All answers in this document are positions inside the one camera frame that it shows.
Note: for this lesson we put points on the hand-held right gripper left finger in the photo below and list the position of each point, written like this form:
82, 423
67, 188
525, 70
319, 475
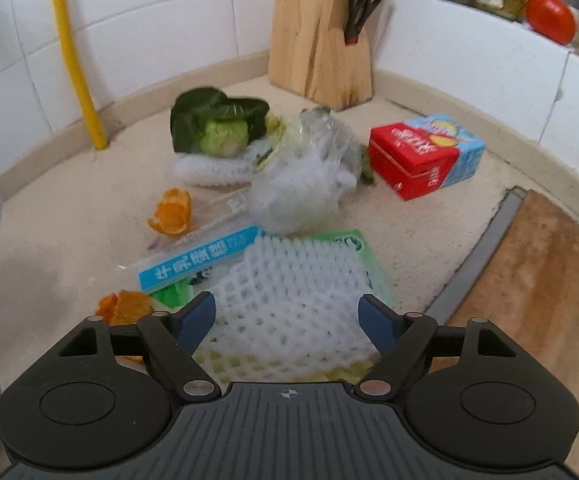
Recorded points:
197, 317

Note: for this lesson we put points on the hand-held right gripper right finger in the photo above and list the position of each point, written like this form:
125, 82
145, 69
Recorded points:
377, 322

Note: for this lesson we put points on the green printed packet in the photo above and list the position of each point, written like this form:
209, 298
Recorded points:
364, 255

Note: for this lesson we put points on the white foam fruit net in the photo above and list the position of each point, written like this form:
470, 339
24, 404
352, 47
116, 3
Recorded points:
289, 300
204, 170

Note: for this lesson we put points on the cup-shaped orange peel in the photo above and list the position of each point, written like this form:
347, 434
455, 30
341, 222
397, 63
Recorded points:
169, 215

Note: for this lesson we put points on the clear wrapper with blue label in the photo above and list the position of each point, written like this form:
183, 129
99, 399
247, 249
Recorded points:
194, 260

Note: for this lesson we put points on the pale yellow foam net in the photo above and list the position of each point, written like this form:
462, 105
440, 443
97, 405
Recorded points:
339, 375

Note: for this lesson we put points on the clear plastic bag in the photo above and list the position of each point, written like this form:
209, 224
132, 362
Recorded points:
294, 195

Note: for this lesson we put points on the red and blue drink carton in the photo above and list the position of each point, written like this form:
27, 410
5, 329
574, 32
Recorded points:
409, 160

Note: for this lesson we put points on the wooden board with grey edge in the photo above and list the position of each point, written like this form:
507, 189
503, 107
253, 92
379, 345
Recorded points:
544, 285

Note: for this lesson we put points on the green leafy vegetable scraps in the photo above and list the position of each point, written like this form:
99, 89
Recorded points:
209, 110

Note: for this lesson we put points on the yellow pipe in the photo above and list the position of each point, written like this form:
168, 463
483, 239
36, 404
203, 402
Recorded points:
77, 75

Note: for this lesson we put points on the wooden knife block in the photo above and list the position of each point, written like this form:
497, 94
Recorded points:
309, 35

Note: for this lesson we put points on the red tomato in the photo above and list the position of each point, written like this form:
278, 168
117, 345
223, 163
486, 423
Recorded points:
549, 17

